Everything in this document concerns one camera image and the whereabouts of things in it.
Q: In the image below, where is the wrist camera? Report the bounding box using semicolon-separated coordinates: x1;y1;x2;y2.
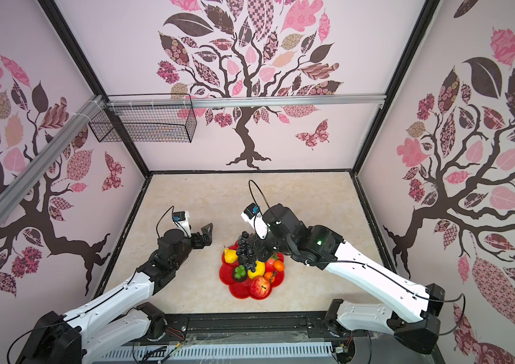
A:
242;203;269;240
172;211;191;238

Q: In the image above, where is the white slotted cable duct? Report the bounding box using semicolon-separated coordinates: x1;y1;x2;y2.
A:
97;342;336;363

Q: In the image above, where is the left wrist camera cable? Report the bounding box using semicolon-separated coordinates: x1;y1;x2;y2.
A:
155;205;175;240

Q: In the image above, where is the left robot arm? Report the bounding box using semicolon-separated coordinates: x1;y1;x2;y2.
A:
16;223;213;363

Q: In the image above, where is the aluminium rail left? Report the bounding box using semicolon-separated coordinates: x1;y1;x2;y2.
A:
0;95;105;226

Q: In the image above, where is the red strawberry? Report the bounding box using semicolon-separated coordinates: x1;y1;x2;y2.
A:
265;254;278;271

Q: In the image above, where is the aluminium rail back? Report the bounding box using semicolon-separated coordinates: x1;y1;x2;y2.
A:
107;93;386;109

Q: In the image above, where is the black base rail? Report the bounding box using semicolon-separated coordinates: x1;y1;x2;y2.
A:
49;308;445;364

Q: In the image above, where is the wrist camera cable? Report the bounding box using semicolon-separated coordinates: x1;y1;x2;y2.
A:
155;205;175;240
247;179;272;212

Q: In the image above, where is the yellow lemon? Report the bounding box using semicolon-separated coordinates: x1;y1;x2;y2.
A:
247;261;266;279

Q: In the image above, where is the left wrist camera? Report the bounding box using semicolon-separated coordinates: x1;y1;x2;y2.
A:
172;211;191;238

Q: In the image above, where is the black grape bunch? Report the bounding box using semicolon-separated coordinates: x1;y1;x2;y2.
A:
236;231;257;273

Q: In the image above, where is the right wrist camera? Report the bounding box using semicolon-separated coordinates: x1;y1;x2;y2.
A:
242;203;269;240

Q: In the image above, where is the aluminium rail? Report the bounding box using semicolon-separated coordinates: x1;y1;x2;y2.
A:
107;93;386;109
0;95;105;226

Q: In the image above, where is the small yellow fruit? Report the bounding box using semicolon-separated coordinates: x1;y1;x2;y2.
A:
223;249;239;264

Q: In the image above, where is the black wire basket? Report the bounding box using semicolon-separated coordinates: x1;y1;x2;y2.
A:
89;93;198;143

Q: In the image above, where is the red flower-shaped bowl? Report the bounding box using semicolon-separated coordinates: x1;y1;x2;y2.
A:
219;243;285;300

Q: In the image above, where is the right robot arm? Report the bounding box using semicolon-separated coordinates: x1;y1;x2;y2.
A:
242;203;448;354

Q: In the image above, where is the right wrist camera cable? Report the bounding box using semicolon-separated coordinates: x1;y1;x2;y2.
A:
247;179;272;212

